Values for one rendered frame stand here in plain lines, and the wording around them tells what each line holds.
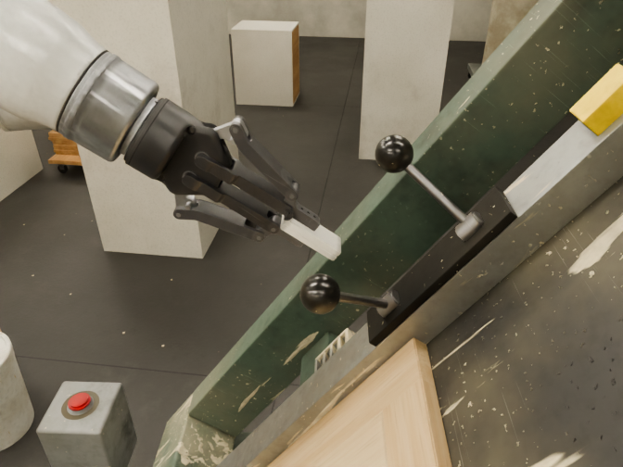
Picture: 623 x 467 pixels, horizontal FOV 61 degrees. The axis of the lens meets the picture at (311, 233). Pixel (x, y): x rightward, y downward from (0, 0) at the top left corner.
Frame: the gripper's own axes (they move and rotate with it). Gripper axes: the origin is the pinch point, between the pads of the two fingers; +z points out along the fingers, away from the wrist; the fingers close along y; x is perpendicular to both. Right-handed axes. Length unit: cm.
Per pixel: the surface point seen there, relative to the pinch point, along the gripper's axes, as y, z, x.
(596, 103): -26.9, 9.4, 5.4
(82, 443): 68, -3, -11
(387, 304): -0.5, 9.5, 5.4
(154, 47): 67, -49, -197
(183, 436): 57, 11, -13
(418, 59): 15, 90, -334
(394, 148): -13.0, 0.5, 0.8
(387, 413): 5.3, 13.5, 13.5
